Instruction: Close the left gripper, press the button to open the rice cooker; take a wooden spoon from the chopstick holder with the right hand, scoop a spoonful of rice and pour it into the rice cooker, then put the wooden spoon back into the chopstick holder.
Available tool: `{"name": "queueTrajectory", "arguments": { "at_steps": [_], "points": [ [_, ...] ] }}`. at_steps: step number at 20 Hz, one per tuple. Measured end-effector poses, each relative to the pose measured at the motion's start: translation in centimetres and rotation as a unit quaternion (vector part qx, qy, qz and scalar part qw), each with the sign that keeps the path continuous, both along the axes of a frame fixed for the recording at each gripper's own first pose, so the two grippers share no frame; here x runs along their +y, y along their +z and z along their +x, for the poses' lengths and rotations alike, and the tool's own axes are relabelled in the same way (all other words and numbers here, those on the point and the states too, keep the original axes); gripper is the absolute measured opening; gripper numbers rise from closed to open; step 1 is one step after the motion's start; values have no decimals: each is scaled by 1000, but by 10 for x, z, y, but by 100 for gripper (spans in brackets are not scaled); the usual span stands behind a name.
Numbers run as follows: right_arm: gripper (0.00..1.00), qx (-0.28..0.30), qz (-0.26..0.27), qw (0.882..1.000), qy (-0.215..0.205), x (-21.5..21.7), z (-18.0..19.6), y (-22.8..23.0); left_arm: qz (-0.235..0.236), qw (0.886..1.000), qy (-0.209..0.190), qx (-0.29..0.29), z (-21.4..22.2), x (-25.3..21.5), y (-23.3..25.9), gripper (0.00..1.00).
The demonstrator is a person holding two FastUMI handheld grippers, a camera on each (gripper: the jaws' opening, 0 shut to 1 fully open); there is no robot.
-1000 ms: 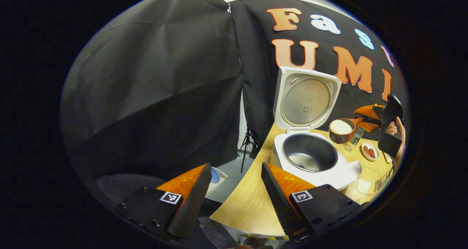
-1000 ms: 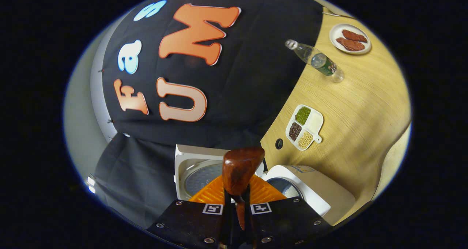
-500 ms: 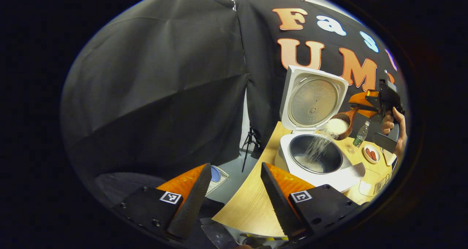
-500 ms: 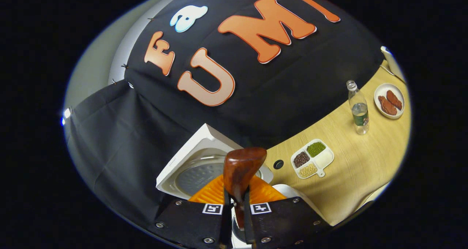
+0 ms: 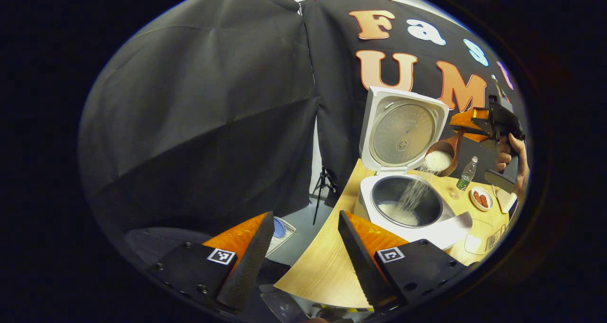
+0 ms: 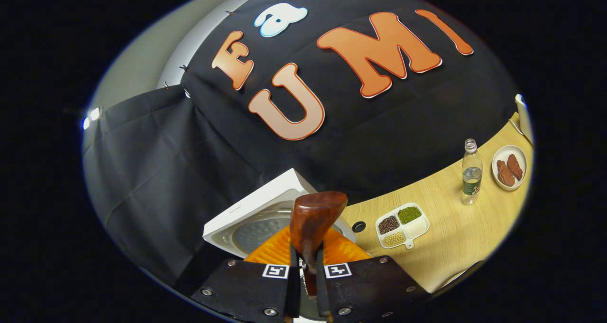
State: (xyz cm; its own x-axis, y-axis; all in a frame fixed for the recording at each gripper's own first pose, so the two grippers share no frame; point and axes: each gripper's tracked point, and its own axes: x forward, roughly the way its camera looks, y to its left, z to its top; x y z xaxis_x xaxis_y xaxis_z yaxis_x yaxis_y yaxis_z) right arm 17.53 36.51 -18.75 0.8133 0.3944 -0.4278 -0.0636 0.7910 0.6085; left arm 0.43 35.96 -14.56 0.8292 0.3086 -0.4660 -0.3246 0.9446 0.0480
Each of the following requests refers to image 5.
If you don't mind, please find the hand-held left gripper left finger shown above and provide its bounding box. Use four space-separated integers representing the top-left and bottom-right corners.
146 212 276 314

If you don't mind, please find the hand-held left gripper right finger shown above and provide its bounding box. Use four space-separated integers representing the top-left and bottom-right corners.
337 210 478 313

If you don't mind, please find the brown wooden spoon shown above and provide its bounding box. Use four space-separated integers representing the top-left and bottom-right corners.
423 129 466 178

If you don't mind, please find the white rice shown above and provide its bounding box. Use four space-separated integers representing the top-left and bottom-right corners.
378 150 454 228

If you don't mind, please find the white rice cooker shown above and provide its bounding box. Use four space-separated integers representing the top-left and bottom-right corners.
353 86 474 251

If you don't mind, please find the clear plastic water bottle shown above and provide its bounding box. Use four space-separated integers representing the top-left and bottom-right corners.
451 156 479 200

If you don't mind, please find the round white plate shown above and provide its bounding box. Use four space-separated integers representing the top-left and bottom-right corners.
469 186 495 212

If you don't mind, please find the white toaster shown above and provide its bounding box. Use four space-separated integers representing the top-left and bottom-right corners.
493 185 519 214

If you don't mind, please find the black tripod stand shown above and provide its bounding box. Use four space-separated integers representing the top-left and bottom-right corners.
310 166 339 226

